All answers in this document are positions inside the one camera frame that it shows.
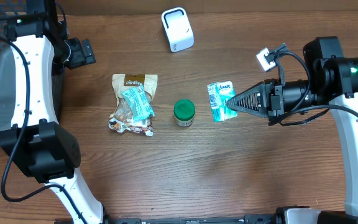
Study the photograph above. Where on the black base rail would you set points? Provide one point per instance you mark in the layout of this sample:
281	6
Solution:
191	221

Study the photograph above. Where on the white barcode scanner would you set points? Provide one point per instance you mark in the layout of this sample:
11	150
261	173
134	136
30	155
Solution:
177	29

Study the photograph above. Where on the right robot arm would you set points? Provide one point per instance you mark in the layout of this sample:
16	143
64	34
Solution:
331	86

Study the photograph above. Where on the green lid white jar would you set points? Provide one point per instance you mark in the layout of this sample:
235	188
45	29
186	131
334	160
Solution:
184	112

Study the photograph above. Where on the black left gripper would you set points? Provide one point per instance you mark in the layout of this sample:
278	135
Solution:
81	58

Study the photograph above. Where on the beige Pantree snack pouch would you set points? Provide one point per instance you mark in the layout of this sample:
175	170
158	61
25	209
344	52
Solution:
121	120

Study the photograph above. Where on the Kleenex tissue pack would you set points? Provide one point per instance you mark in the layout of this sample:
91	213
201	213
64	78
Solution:
219	93

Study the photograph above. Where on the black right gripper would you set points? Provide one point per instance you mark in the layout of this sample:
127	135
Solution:
271	86

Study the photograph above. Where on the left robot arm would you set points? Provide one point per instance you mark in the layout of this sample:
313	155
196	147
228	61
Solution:
35	142

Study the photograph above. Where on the teal snack packet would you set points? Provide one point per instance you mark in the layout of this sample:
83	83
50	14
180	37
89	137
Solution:
137	100

